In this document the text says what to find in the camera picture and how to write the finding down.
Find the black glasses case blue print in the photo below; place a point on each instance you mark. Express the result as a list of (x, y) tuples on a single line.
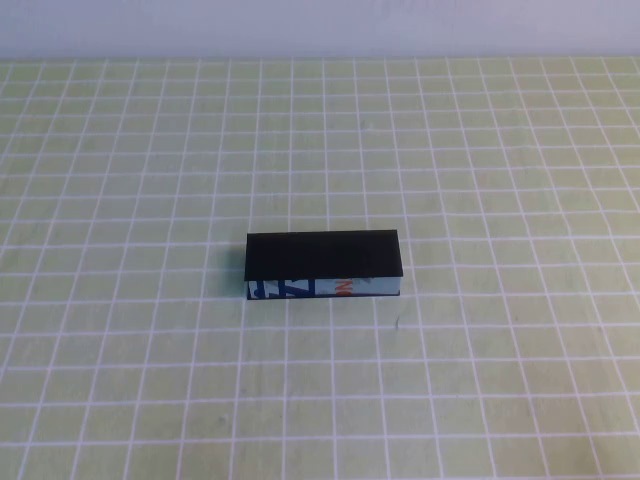
[(325, 255)]

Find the green white-grid tablecloth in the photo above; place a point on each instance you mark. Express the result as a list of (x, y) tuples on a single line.
[(150, 350)]

